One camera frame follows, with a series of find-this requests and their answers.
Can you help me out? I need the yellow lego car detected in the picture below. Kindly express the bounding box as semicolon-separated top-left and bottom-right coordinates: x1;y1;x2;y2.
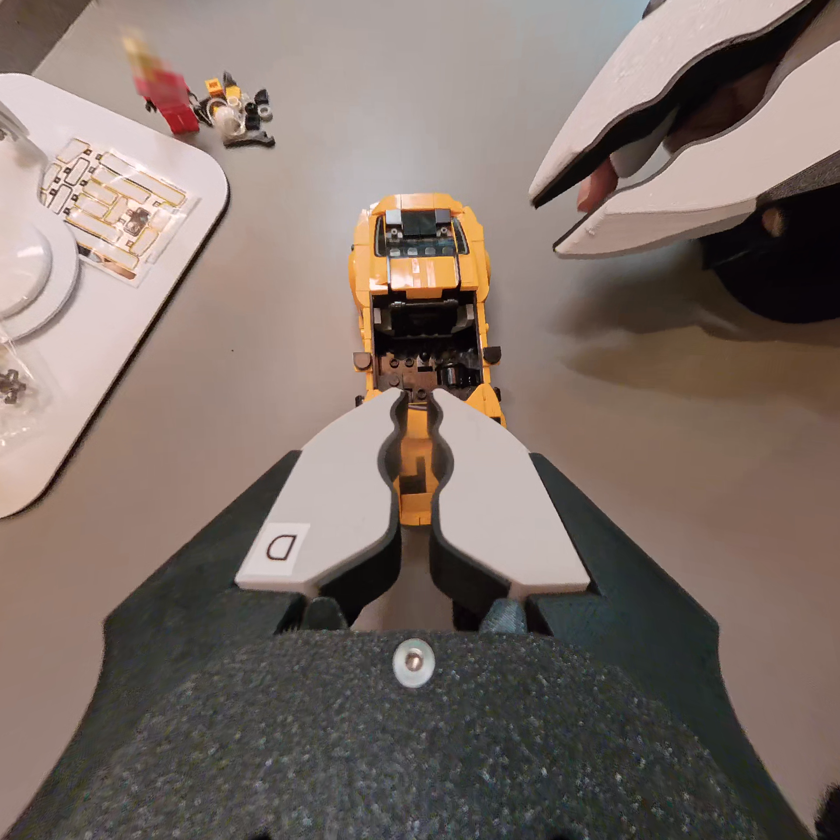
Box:
348;192;509;527

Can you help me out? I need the person's right forearm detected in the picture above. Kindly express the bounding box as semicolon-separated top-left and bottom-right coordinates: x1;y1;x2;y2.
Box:
699;197;840;324

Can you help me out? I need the pile of mixed lego pieces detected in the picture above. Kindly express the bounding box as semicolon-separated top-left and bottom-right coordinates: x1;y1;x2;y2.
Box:
190;71;277;148

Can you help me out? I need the sticker sheet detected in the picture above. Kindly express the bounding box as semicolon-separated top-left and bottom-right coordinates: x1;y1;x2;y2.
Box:
36;136;200;284

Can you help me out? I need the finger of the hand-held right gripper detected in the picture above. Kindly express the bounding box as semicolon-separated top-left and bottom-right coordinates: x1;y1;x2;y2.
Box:
528;0;821;211
553;38;840;258

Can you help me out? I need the clear bag of black parts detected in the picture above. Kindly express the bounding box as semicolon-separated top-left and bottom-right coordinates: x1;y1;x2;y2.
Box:
0;338;56;463

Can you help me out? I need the red lego minifigure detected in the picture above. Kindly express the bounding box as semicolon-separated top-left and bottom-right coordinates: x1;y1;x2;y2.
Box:
131;62;201;137

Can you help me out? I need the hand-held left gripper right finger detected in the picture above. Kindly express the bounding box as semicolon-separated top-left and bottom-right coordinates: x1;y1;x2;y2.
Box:
430;389;592;624

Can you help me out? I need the white book stand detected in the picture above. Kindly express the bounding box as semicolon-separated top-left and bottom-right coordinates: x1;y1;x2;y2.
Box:
0;73;231;519

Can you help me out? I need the person's right hand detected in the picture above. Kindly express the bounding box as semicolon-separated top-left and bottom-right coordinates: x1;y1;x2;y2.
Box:
577;62;778;212

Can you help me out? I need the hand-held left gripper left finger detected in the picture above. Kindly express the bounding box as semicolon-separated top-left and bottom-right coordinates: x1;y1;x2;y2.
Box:
234;387;404;621

